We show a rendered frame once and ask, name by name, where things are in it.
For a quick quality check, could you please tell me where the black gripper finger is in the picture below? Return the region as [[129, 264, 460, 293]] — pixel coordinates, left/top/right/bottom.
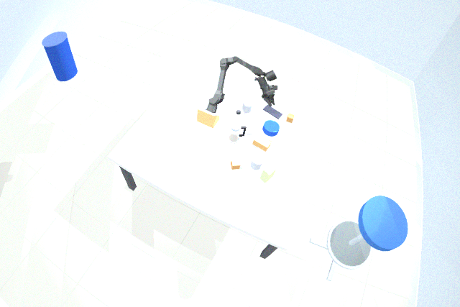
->
[[263, 98, 272, 107], [267, 94, 275, 106]]

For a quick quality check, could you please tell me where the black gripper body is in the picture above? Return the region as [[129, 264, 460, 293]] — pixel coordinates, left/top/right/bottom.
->
[[260, 83, 275, 99]]

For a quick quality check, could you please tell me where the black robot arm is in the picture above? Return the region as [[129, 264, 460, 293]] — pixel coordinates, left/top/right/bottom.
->
[[205, 56, 277, 113]]

